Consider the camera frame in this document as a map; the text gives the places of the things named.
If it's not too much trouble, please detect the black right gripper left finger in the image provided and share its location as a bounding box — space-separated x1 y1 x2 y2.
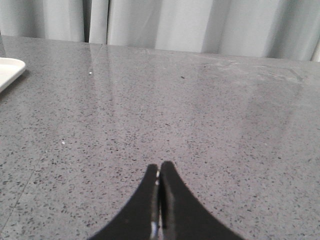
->
91 164 159 240

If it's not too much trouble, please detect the cream rectangular plastic tray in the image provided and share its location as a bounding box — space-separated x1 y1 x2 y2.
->
0 57 26 93

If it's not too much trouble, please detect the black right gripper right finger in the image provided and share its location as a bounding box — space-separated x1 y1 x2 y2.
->
159 161 242 240

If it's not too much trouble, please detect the grey pleated curtain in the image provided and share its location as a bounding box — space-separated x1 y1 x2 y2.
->
0 0 320 62

